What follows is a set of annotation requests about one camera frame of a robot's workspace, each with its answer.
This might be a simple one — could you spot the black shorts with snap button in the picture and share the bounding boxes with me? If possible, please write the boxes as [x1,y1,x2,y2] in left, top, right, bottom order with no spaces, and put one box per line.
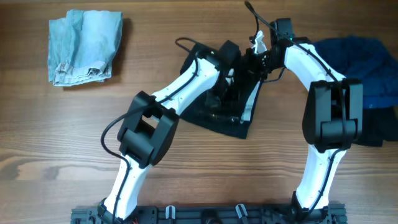
[181,47,262,139]

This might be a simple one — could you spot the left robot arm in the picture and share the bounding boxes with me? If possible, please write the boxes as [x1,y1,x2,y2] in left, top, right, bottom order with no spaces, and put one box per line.
[98,40,241,223]

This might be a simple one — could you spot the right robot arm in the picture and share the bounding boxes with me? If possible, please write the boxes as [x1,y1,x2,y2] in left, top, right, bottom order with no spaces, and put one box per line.
[255,16,363,223]

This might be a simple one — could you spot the blue crumpled garment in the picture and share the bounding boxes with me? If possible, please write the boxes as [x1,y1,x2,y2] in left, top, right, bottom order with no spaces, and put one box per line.
[313,35,397,109]

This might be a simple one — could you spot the black garment under blue one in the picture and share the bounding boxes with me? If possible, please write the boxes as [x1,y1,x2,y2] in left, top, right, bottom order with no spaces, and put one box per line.
[354,106,397,147]

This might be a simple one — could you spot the light blue folded denim shorts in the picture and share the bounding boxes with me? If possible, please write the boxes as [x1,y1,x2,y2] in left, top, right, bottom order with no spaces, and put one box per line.
[47,9,123,87]

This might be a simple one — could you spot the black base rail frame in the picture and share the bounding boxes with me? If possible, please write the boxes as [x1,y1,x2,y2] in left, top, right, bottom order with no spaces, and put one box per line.
[70,203,348,224]

